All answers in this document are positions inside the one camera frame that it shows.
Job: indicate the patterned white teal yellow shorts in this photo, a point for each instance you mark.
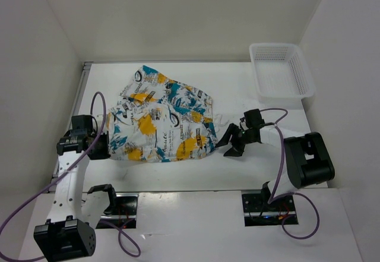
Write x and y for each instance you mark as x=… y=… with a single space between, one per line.
x=157 y=119

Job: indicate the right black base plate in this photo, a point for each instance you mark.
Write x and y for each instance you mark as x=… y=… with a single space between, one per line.
x=257 y=212

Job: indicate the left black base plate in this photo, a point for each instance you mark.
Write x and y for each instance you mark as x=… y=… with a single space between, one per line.
x=123 y=214

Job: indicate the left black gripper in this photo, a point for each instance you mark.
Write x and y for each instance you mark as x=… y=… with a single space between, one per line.
x=104 y=154

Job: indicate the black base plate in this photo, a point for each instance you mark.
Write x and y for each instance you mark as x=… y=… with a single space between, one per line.
x=257 y=212
x=123 y=214

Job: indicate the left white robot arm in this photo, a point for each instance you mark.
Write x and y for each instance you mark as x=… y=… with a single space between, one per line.
x=69 y=230

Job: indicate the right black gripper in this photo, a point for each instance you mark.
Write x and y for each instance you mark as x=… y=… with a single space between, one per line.
x=232 y=129

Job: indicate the white plastic basket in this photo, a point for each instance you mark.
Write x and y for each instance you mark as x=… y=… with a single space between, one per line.
x=281 y=72

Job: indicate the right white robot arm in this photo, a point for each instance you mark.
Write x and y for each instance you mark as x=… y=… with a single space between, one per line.
x=304 y=158

